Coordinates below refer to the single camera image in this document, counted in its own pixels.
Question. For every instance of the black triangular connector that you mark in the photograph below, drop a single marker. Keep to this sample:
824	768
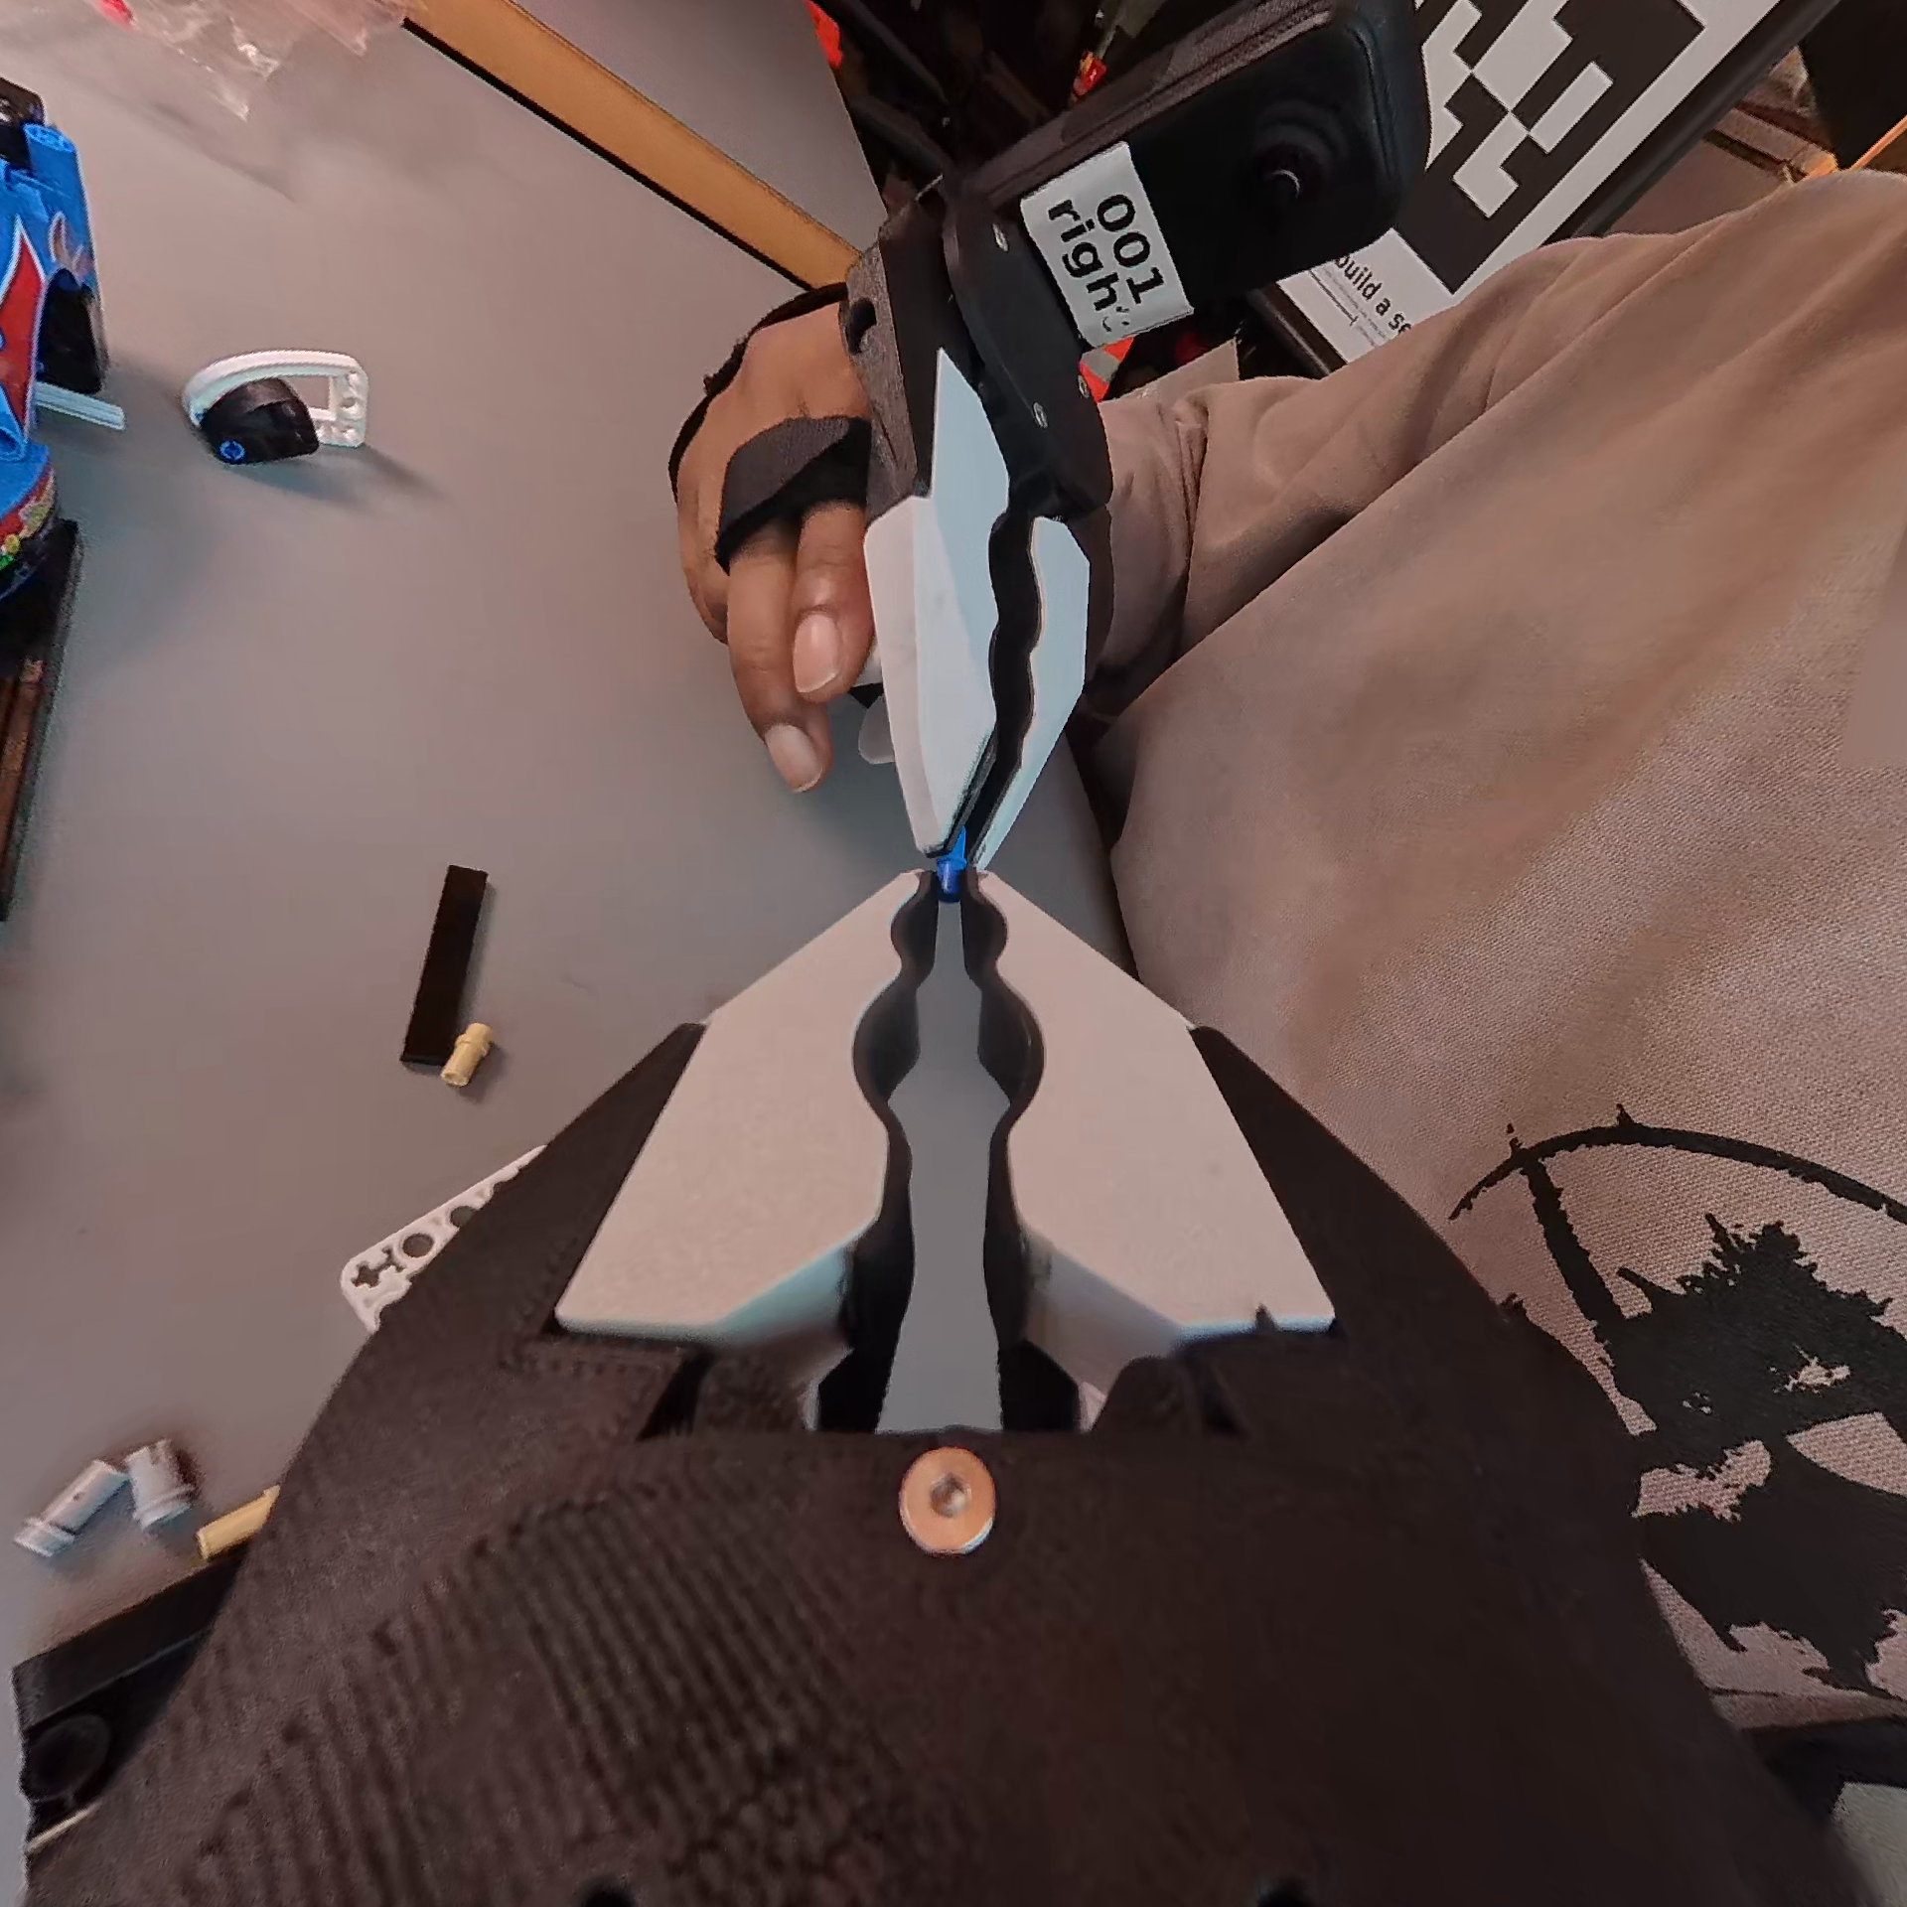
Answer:
275	426

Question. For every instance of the pile of clear plastic bags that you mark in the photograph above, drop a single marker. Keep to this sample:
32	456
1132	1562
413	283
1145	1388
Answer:
253	44

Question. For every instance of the white curved panel piece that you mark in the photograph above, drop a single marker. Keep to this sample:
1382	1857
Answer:
338	380

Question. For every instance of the toy brick race car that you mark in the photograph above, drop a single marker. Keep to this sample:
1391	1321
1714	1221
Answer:
37	298

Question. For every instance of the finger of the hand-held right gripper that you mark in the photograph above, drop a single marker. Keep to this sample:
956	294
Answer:
1065	624
933	641

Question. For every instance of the person's beige sweatshirt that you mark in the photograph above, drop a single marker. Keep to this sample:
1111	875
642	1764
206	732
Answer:
1490	1042

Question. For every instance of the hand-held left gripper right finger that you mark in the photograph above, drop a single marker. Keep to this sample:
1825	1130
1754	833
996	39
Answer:
1163	1193

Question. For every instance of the tan connector pin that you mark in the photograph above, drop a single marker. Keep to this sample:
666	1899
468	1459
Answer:
472	1054
240	1522

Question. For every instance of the person's right hand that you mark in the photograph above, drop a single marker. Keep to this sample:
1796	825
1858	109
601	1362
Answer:
791	624

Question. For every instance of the dark grey frame piece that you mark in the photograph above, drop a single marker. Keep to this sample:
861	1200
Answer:
105	1670

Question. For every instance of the white rectangular frame piece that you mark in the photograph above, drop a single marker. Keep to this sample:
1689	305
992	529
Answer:
432	1235

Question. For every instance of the black white marker sign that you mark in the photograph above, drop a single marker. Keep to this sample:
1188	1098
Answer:
1549	134

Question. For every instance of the black flat tile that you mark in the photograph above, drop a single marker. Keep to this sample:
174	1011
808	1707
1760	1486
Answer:
444	968

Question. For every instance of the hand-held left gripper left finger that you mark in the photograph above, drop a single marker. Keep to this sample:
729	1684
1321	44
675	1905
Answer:
745	1193

